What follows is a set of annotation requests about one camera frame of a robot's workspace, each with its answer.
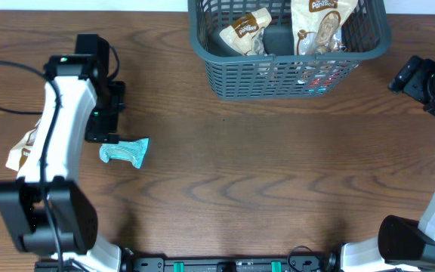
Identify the mint green snack packet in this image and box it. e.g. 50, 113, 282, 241
99, 138, 150, 168

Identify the beige brown snack bag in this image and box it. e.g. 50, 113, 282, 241
5, 120, 41, 172
291, 0, 358, 55

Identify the blue multicolour snack pack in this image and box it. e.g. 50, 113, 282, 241
296, 60, 360, 94

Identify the beige snack bag top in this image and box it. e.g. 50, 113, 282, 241
219, 8, 272, 56

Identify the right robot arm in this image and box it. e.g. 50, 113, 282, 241
323, 55, 435, 272

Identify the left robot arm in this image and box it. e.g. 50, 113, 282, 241
0, 34, 132, 271

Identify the grey plastic basket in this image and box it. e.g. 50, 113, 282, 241
187, 0, 391, 100

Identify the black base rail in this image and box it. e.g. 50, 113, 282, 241
34, 253, 407, 272

